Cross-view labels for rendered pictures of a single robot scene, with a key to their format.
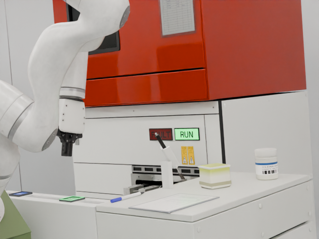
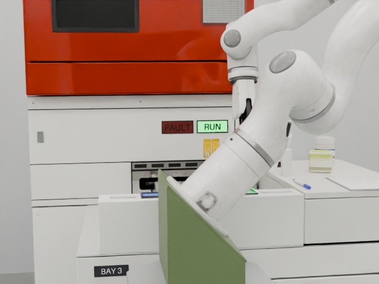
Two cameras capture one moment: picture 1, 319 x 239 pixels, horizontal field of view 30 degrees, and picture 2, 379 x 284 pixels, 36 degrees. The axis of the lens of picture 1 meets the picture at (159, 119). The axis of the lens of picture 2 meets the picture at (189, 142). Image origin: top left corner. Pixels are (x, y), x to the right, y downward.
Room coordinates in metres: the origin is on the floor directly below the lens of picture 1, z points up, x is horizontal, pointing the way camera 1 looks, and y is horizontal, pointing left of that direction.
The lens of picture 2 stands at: (0.88, 1.55, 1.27)
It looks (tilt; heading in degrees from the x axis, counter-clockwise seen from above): 6 degrees down; 312
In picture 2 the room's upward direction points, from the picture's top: 1 degrees counter-clockwise
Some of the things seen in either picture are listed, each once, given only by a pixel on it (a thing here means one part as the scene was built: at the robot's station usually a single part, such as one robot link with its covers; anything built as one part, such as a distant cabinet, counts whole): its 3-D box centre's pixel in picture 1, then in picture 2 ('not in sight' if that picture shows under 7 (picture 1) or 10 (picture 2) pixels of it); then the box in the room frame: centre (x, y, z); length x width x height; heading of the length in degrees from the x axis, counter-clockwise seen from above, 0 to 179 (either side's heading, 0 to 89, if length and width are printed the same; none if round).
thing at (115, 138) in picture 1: (140, 153); (142, 149); (2.41, 0.09, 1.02); 0.82 x 0.03 x 0.40; 49
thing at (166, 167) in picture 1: (169, 166); (284, 154); (1.87, -0.02, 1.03); 0.06 x 0.04 x 0.13; 139
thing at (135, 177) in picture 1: (173, 187); (191, 181); (2.28, -0.04, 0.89); 0.44 x 0.02 x 0.10; 49
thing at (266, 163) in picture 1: (266, 163); (325, 150); (1.89, -0.33, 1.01); 0.07 x 0.07 x 0.10
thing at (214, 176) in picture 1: (214, 175); (320, 161); (1.81, -0.16, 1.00); 0.07 x 0.07 x 0.07; 26
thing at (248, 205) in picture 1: (211, 212); (325, 194); (1.78, -0.14, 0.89); 0.62 x 0.35 x 0.14; 139
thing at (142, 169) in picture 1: (173, 170); (191, 164); (2.28, -0.04, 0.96); 0.44 x 0.01 x 0.02; 49
